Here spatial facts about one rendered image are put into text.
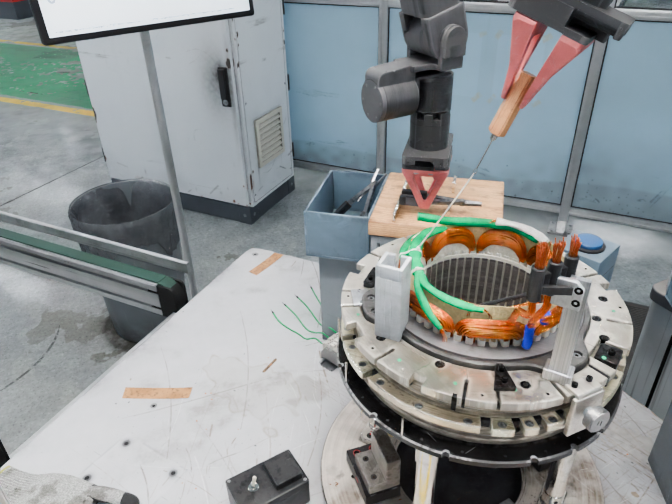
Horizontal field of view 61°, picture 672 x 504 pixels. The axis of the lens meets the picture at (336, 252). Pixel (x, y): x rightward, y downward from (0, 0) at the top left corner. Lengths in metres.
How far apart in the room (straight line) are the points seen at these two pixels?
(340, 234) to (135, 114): 2.47
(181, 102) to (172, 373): 2.13
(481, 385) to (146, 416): 0.61
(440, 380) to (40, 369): 2.04
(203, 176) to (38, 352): 1.22
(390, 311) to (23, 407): 1.88
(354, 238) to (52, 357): 1.77
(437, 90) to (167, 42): 2.29
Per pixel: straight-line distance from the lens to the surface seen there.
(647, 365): 1.17
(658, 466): 0.96
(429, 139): 0.83
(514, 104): 0.56
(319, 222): 0.91
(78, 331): 2.58
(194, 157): 3.12
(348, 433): 0.90
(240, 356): 1.07
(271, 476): 0.82
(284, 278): 1.26
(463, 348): 0.59
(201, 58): 2.88
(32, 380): 2.43
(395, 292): 0.56
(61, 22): 1.43
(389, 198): 0.95
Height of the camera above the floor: 1.49
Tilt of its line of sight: 32 degrees down
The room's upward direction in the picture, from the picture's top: 2 degrees counter-clockwise
